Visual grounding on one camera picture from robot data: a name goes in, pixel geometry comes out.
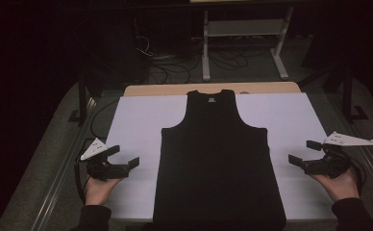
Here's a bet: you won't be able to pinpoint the person's right hand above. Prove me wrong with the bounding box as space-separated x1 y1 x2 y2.
311 167 361 203

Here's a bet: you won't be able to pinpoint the white metal table frame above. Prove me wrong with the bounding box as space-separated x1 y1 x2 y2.
189 0 295 82

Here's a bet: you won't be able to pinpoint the hand-held gripper cable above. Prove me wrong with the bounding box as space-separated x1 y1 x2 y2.
74 153 90 205
343 153 367 197

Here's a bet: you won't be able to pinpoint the black tank top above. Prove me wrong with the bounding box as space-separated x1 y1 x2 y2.
152 89 287 231

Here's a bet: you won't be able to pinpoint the black metal stand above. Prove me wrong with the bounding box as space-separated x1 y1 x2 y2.
66 68 96 127
297 59 370 124

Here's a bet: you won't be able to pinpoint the white paper work sheet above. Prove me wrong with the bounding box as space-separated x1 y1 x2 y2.
105 92 336 223

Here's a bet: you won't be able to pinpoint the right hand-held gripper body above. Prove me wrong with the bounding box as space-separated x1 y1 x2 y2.
303 130 373 180

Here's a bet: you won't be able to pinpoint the left hand-held gripper cable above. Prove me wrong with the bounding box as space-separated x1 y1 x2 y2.
74 153 90 205

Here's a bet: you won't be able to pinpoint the wooden table edge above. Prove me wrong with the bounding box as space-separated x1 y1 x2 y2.
123 81 302 97

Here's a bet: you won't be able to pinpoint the black floor cables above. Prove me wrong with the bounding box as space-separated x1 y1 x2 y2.
148 47 270 86

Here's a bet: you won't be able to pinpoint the thin black floor cable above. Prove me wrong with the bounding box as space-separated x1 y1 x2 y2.
89 98 120 141

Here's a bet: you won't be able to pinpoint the person's left hand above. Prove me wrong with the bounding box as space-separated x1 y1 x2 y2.
84 174 125 207

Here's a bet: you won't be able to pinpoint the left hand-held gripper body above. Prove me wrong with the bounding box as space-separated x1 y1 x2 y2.
80 138 130 182

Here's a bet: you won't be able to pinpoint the metal floor rail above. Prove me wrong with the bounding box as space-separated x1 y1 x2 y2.
330 95 373 206
30 95 98 231

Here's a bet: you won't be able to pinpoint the right hand-held gripper cable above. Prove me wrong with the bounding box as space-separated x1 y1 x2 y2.
343 153 367 197

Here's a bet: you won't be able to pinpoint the white cable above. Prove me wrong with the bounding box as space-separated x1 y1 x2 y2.
135 34 154 58

